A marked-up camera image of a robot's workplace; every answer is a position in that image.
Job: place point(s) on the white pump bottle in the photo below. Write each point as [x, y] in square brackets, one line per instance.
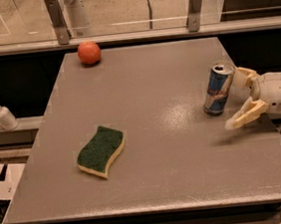
[7, 119]

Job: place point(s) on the white cardboard box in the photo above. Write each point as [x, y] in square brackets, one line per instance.
[10, 175]

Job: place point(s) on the green yellow sponge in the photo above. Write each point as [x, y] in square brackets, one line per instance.
[101, 151]

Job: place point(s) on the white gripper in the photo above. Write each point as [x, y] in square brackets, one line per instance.
[277, 90]

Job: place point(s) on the red apple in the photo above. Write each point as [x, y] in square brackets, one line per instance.
[89, 52]

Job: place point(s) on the white pipe post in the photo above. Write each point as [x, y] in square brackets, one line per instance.
[78, 17]

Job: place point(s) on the metal bracket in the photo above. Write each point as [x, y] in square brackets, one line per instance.
[193, 16]
[55, 11]

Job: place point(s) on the left metal bracket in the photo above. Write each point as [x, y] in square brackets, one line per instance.
[55, 11]

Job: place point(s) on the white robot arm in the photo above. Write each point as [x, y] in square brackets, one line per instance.
[265, 96]

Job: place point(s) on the right metal bracket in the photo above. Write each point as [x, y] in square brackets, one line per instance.
[193, 16]

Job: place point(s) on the red bull can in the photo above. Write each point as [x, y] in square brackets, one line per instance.
[219, 83]

